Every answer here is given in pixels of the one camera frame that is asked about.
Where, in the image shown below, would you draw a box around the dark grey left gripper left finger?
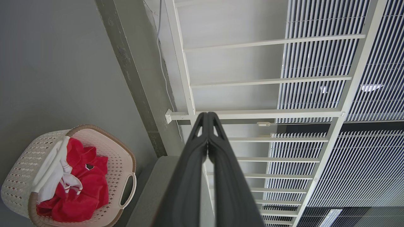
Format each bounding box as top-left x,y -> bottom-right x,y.
152,112 -> 209,227

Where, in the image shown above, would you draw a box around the thin white-grey cable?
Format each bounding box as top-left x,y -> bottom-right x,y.
156,0 -> 184,143

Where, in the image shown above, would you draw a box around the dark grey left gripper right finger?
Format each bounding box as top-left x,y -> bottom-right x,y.
207,112 -> 265,227

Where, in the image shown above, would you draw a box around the white slatted window blinds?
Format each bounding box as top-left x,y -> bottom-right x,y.
262,0 -> 404,227

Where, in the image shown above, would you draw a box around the grey fabric sofa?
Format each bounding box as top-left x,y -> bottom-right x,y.
126,155 -> 216,227

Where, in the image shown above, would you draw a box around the white garment with red trim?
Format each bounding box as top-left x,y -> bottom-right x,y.
32,136 -> 83,204

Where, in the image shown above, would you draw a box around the raised grey concrete ledge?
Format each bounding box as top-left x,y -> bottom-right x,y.
95,0 -> 187,157

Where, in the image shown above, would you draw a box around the white metal railing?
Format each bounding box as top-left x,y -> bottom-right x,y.
164,0 -> 389,227

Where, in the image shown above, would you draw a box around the white perforated plastic laundry basket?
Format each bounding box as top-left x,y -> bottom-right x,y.
1,125 -> 137,227

